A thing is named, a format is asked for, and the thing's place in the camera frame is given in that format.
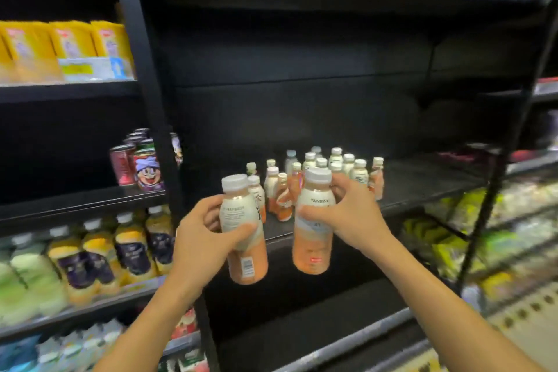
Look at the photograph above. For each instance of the person's right hand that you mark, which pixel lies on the person's right hand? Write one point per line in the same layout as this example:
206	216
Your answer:
357	223

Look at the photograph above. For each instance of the person's left hand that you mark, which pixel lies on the person's left hand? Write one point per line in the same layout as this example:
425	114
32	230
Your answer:
200	249

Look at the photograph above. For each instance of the black shelf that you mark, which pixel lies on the black shelf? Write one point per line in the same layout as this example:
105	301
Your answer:
305	114

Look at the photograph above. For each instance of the person's right forearm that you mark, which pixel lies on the person's right forearm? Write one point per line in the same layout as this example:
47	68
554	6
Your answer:
449	319

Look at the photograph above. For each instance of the person's left forearm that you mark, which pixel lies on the person's left forearm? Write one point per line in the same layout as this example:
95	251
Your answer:
148	332

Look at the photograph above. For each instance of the row of yellow dark label bottles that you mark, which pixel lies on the row of yellow dark label bottles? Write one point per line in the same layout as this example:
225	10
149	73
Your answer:
131	254

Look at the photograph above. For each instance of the row of red white small bottles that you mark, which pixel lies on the row of red white small bottles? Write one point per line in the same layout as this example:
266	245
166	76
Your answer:
185	323

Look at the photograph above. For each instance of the row of yellow green snack packs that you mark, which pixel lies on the row of yellow green snack packs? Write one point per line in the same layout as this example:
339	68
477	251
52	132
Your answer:
444	245

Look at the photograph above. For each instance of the group of cartoon drink cans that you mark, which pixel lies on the group of cartoon drink cans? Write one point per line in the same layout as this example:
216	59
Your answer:
146	171

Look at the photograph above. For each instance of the row of white green cartons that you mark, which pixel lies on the row of white green cartons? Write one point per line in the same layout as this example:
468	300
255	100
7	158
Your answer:
187	361

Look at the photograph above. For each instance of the row of red packets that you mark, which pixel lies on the row of red packets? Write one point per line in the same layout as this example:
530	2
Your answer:
462	153

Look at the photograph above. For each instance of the black metal snack rack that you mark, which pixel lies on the black metal snack rack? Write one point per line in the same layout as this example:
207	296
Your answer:
492	193

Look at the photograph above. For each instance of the row of clear white capped bottles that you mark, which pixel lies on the row of clear white capped bottles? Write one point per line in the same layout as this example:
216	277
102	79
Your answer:
87	341

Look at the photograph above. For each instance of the row of pale green bottles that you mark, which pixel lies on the row of pale green bottles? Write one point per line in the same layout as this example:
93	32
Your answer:
30	276

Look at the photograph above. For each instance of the black metal drinks rack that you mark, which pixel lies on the black metal drinks rack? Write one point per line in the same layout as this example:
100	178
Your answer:
65	92

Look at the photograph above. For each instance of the row of blue drink bottles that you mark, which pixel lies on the row of blue drink bottles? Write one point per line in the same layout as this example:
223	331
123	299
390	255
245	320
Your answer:
17	352

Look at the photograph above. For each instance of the blue white price label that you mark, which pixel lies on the blue white price label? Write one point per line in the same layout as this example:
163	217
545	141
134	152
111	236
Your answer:
91	68

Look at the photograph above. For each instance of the row of yellow red boxes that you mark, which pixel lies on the row of yellow red boxes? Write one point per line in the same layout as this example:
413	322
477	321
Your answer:
69	42

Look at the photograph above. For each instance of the row of yellow snack packets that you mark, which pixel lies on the row of yellow snack packets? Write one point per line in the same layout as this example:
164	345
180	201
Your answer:
118	12

